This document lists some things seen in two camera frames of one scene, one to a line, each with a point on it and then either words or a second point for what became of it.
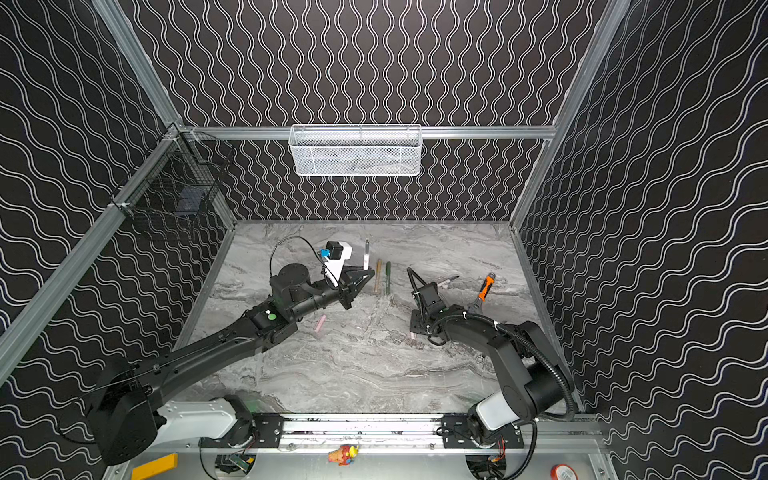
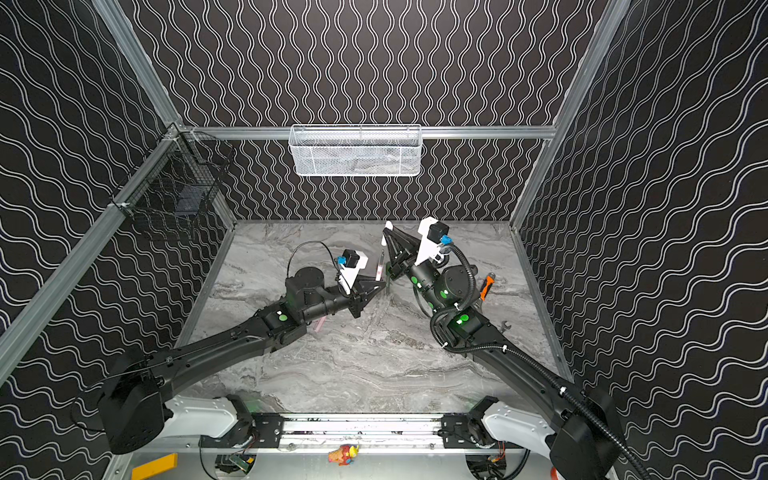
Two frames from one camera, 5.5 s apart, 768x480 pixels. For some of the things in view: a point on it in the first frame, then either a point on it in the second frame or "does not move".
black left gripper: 346,291 -> 354,296
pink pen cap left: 320,324 does not move
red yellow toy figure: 344,456 does not move
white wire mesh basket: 355,150 does not move
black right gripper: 428,298 -> 411,264
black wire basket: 180,181 does not move
